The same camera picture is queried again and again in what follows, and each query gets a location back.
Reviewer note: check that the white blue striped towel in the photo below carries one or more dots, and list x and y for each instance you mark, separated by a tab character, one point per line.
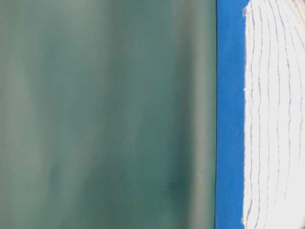
274	115

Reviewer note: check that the green curtain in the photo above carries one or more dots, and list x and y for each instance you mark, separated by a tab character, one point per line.
107	114

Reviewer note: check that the blue table cloth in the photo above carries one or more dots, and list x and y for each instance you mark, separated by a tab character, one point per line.
230	114

